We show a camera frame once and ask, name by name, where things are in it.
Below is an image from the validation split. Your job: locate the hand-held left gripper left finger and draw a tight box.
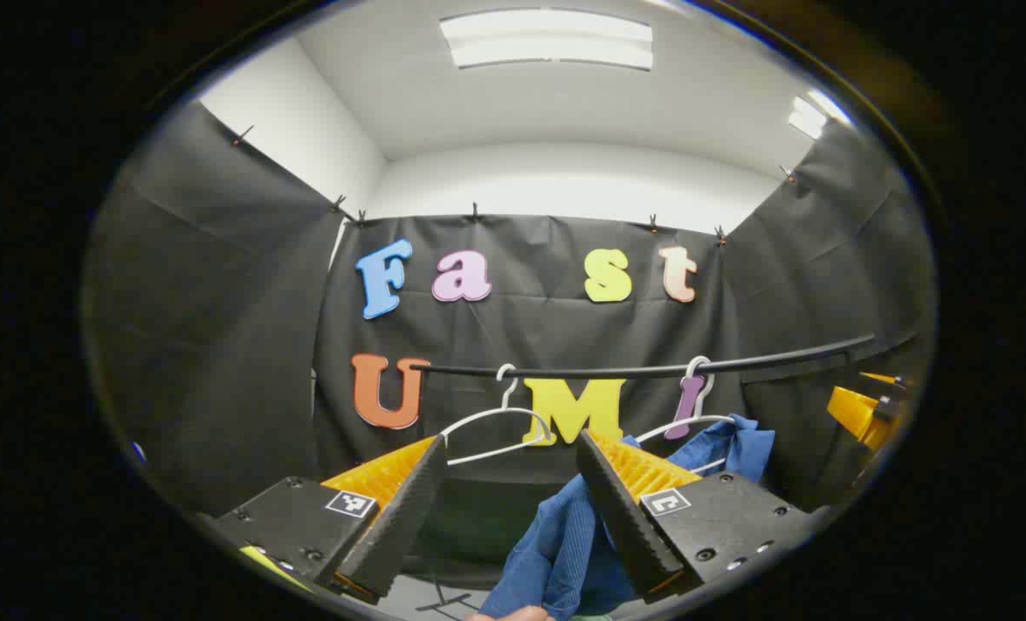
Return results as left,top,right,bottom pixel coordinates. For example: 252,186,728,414
210,434,449,605

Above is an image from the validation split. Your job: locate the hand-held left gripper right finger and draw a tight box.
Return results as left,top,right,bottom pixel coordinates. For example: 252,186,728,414
573,429,816,605

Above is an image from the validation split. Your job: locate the blue shirt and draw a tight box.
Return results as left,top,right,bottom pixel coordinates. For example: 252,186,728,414
479,414,777,621

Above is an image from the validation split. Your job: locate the white plastic hanger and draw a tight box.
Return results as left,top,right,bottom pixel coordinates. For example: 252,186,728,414
438,363,555,467
632,354,738,477

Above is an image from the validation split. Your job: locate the black clothes rack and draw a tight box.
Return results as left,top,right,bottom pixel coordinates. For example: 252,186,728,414
408,335,878,615

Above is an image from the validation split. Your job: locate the black backdrop cloth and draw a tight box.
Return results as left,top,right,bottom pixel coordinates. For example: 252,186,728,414
84,102,938,518

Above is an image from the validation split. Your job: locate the small ceiling light panel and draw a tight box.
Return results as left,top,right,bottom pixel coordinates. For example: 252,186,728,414
787,89,852,141

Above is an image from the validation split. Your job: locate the long ceiling light panel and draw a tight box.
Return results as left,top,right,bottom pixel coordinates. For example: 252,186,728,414
440,9,654,72

